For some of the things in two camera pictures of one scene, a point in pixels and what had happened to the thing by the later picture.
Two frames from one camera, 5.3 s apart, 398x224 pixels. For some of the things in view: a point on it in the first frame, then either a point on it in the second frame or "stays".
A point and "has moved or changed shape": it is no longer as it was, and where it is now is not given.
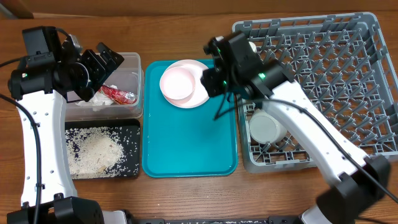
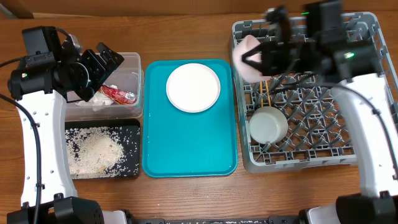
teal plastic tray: x=198 y=142 stays
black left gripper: x=100 y=68 stays
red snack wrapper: x=117 y=96 stays
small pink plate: x=177 y=83 has moved or changed shape
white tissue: x=98 y=99 stays
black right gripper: x=209 y=77 → x=272 y=63
